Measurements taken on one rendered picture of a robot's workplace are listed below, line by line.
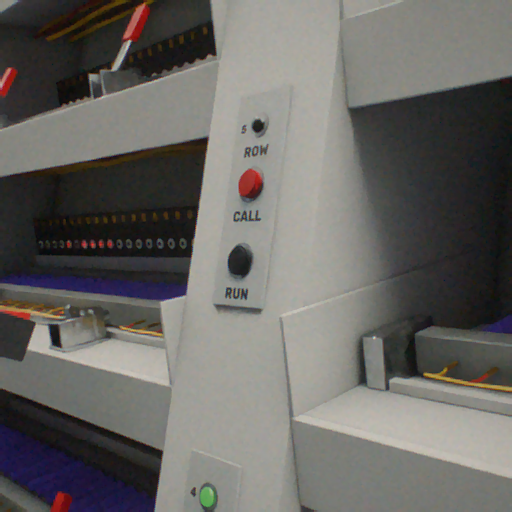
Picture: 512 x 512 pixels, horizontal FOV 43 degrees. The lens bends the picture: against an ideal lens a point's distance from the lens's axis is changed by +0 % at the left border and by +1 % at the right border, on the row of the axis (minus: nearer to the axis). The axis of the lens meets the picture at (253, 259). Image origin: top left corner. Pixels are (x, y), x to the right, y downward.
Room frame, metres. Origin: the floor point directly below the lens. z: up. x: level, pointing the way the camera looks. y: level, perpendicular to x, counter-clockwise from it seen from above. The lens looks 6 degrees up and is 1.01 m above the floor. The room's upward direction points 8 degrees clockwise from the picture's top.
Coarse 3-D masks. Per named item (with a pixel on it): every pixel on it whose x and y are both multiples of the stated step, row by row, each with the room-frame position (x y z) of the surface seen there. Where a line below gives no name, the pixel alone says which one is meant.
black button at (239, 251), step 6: (240, 246) 0.34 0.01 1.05; (234, 252) 0.35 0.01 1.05; (240, 252) 0.34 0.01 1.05; (246, 252) 0.34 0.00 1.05; (228, 258) 0.35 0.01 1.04; (234, 258) 0.34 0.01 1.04; (240, 258) 0.34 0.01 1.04; (246, 258) 0.34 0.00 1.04; (228, 264) 0.35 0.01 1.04; (234, 264) 0.34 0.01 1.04; (240, 264) 0.34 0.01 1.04; (246, 264) 0.34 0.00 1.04; (234, 270) 0.34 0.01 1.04; (240, 270) 0.34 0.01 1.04
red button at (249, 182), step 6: (246, 174) 0.34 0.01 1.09; (252, 174) 0.34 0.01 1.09; (258, 174) 0.34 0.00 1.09; (240, 180) 0.35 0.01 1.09; (246, 180) 0.34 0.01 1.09; (252, 180) 0.34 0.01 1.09; (258, 180) 0.34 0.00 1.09; (240, 186) 0.35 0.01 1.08; (246, 186) 0.34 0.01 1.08; (252, 186) 0.34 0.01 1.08; (258, 186) 0.34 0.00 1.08; (240, 192) 0.35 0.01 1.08; (246, 192) 0.34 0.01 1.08; (252, 192) 0.34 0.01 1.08
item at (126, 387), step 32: (0, 256) 0.91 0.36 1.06; (64, 256) 0.85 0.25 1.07; (96, 256) 0.79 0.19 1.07; (128, 256) 0.74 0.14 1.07; (32, 352) 0.52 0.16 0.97; (64, 352) 0.49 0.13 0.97; (96, 352) 0.48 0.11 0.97; (128, 352) 0.47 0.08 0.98; (160, 352) 0.46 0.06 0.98; (0, 384) 0.58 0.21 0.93; (32, 384) 0.53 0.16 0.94; (64, 384) 0.49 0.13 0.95; (96, 384) 0.45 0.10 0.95; (128, 384) 0.42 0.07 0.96; (160, 384) 0.39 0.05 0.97; (96, 416) 0.46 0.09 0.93; (128, 416) 0.43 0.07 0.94; (160, 416) 0.40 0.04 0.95; (160, 448) 0.41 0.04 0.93
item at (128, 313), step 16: (0, 288) 0.73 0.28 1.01; (16, 288) 0.71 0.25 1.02; (32, 288) 0.69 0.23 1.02; (0, 304) 0.74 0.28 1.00; (16, 304) 0.68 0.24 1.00; (32, 304) 0.67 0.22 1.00; (48, 304) 0.65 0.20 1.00; (64, 304) 0.62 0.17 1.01; (80, 304) 0.60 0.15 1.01; (96, 304) 0.57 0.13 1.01; (112, 304) 0.55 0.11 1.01; (128, 304) 0.53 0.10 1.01; (144, 304) 0.52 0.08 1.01; (112, 320) 0.56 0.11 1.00; (128, 320) 0.54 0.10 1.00; (144, 320) 0.52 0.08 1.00; (160, 320) 0.50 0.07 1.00; (160, 336) 0.47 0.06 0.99
